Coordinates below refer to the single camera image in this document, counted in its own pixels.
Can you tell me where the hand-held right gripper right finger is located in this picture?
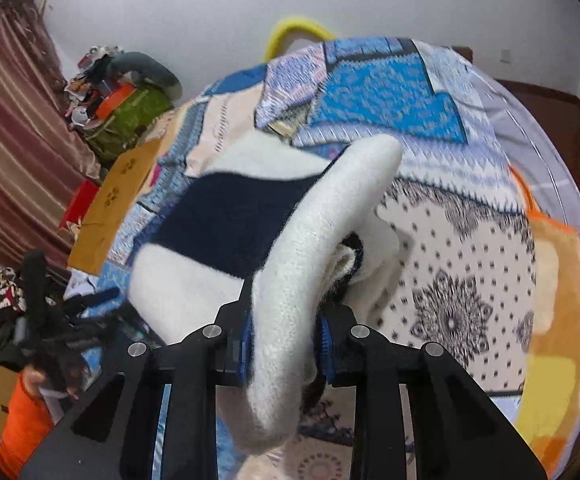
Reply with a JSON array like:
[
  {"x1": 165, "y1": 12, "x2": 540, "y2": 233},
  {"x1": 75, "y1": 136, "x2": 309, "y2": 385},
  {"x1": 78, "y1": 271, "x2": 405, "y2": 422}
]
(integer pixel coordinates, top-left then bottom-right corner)
[{"x1": 319, "y1": 304, "x2": 548, "y2": 480}]

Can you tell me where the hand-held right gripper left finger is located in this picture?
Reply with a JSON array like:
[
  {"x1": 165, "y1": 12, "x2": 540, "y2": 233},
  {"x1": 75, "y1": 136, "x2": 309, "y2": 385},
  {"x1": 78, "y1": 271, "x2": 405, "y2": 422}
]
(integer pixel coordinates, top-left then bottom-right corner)
[{"x1": 17, "y1": 279, "x2": 251, "y2": 480}]

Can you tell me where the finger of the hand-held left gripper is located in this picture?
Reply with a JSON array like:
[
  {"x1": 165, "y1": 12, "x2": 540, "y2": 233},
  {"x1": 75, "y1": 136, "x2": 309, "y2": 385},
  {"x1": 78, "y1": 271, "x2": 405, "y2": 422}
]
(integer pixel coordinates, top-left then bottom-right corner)
[
  {"x1": 62, "y1": 287, "x2": 122, "y2": 312},
  {"x1": 67, "y1": 310, "x2": 138, "y2": 343}
]

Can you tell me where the navy and cream knit sweater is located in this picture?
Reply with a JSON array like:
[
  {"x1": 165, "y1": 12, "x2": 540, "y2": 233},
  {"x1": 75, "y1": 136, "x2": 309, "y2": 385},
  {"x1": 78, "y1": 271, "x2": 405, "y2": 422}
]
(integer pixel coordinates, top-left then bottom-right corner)
[{"x1": 127, "y1": 132, "x2": 403, "y2": 456}]

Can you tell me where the person's left forearm orange sleeve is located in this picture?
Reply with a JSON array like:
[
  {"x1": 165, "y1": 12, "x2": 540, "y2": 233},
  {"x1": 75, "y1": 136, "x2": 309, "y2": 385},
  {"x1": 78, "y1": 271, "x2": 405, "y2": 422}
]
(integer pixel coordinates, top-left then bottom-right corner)
[{"x1": 0, "y1": 375, "x2": 60, "y2": 478}]

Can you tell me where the person's left hand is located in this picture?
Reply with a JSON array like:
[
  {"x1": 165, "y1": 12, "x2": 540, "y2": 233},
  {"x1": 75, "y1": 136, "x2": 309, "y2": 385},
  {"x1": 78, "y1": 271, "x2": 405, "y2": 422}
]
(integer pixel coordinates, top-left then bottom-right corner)
[{"x1": 22, "y1": 355, "x2": 82, "y2": 402}]

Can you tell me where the floral patterned cloth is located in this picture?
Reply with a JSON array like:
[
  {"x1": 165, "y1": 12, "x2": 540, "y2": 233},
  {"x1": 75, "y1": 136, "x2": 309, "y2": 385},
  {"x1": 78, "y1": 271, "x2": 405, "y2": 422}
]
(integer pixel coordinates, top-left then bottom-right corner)
[{"x1": 0, "y1": 267, "x2": 27, "y2": 311}]

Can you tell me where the brown cardboard sheet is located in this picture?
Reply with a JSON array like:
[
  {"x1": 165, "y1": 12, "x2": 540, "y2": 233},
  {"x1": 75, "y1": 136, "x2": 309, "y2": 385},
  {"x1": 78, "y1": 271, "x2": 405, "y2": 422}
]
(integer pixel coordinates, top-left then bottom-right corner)
[{"x1": 67, "y1": 137, "x2": 163, "y2": 276}]

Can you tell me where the red bag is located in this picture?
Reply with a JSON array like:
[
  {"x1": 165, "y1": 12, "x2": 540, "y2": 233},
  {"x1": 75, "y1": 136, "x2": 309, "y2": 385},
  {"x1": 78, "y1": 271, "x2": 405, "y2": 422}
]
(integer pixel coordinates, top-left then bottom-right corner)
[{"x1": 59, "y1": 180, "x2": 101, "y2": 235}]

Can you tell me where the striped red curtain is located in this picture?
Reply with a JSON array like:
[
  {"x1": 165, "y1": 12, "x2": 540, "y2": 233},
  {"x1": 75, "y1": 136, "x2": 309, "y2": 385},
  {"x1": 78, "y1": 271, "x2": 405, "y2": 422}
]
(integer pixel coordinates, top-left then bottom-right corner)
[{"x1": 0, "y1": 0, "x2": 103, "y2": 286}]

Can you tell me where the green patterned bag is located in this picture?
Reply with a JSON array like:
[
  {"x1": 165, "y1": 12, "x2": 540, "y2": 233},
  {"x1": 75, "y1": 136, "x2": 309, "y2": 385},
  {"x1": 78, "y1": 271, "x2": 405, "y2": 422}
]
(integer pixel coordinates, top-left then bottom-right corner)
[{"x1": 85, "y1": 85, "x2": 175, "y2": 162}]

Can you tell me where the orange plush blanket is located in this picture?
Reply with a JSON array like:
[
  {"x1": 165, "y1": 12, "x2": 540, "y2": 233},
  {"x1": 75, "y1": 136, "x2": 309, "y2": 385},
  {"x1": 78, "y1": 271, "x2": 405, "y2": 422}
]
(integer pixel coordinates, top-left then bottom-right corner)
[{"x1": 510, "y1": 167, "x2": 580, "y2": 478}]

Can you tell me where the grey cushion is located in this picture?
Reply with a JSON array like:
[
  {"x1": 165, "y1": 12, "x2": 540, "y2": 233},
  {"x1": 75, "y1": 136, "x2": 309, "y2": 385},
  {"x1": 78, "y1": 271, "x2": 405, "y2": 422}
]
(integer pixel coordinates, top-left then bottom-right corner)
[{"x1": 112, "y1": 52, "x2": 183, "y2": 98}]

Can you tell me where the blue patterned quilt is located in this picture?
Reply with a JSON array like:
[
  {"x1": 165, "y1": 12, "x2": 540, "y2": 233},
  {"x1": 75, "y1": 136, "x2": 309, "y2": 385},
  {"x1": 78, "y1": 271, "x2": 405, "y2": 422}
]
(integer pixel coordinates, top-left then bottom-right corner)
[{"x1": 65, "y1": 35, "x2": 538, "y2": 480}]

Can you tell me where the grey striped bed sheet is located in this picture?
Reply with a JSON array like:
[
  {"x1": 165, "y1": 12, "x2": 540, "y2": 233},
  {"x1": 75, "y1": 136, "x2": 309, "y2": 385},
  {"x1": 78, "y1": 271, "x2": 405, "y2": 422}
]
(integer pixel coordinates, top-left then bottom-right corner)
[{"x1": 415, "y1": 40, "x2": 580, "y2": 286}]

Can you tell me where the yellow hoop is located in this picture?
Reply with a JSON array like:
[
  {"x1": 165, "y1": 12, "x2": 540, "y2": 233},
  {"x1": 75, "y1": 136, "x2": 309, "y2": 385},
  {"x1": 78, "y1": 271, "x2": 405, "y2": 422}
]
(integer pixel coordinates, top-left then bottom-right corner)
[{"x1": 264, "y1": 16, "x2": 338, "y2": 61}]

